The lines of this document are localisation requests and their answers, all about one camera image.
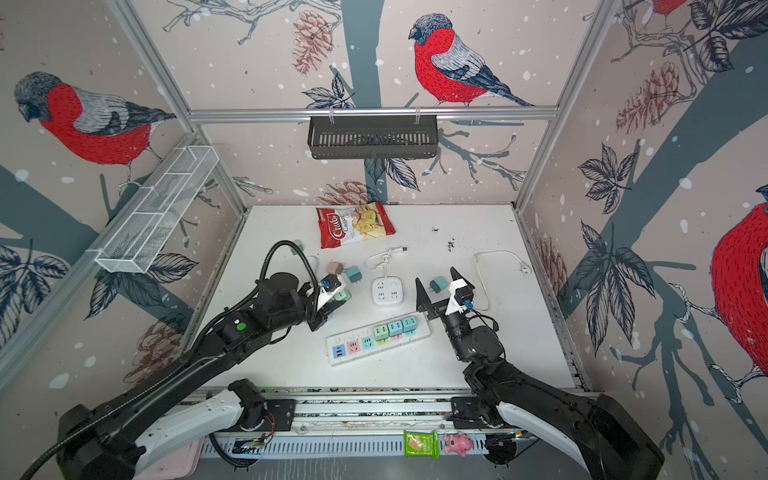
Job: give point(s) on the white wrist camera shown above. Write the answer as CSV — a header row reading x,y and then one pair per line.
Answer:
x,y
329,286
461,295

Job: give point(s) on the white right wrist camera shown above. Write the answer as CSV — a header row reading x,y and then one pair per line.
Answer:
x,y
461,295

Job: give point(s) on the green snack packet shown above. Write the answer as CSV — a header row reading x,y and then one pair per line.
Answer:
x,y
419,444

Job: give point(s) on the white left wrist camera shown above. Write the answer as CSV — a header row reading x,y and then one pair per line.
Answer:
x,y
329,286

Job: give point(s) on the green charger plug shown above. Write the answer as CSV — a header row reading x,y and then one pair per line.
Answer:
x,y
342,296

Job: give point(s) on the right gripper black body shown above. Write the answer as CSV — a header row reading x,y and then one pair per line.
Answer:
x,y
457,329

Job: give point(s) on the black wall basket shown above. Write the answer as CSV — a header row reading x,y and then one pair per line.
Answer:
x,y
373,137

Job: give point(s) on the red chips bag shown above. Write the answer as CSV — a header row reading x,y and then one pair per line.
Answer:
x,y
353,224

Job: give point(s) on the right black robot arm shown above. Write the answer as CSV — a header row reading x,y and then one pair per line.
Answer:
x,y
597,433

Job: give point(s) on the white square power socket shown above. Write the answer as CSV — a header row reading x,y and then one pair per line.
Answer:
x,y
387,291

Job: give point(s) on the teal charger plug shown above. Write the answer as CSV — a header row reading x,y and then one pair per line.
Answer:
x,y
439,284
395,328
409,324

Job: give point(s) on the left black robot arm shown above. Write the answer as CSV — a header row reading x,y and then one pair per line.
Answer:
x,y
116,439

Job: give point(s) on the long white power strip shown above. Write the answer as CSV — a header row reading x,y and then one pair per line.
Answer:
x,y
358,343

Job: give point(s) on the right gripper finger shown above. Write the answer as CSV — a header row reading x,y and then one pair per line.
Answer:
x,y
424,303
455,275

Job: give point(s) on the pink charger plug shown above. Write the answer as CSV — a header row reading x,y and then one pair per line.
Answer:
x,y
335,268

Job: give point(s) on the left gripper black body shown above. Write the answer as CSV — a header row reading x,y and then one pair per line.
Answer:
x,y
293,317

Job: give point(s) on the teal charger beside pink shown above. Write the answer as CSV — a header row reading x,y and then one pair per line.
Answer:
x,y
354,274

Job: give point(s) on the pink tray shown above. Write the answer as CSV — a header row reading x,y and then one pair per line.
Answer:
x,y
176,465

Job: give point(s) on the white wire shelf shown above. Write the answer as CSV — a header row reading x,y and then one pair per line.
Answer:
x,y
140,238

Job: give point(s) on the pink pig toy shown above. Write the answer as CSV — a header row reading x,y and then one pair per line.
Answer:
x,y
458,443

